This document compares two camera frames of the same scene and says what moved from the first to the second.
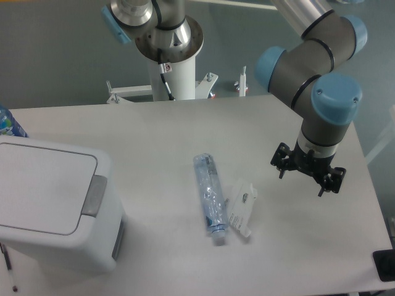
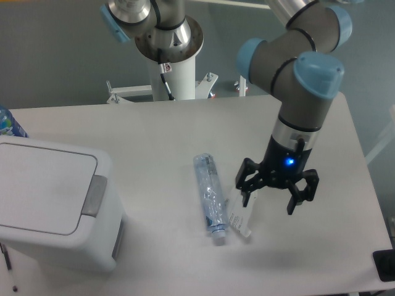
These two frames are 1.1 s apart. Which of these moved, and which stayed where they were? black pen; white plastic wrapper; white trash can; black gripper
Moved: black gripper
Stayed: white plastic wrapper; black pen; white trash can
